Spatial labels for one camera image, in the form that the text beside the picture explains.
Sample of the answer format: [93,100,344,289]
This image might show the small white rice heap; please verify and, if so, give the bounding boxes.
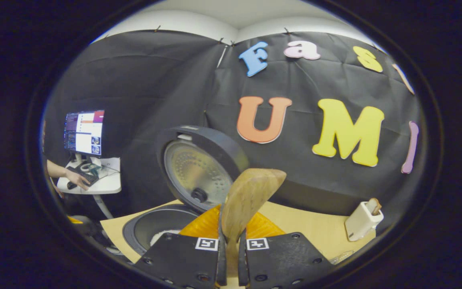
[150,229,181,246]

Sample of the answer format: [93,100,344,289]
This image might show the grey rice cooker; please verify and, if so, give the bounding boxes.
[122,125,250,257]

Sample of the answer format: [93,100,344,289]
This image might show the white toaster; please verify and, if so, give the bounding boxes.
[344,201,384,242]

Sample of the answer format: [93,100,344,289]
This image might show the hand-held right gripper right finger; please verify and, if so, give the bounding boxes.
[238,211,334,289]

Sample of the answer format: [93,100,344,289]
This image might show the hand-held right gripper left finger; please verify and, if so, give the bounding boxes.
[145,204,227,289]

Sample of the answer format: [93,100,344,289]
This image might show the black keyboard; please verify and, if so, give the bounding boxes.
[66,165,99,186]

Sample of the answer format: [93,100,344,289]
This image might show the small white table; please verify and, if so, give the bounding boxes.
[57,157,122,219]

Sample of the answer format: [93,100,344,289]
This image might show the computer monitor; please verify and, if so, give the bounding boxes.
[63,110,105,157]

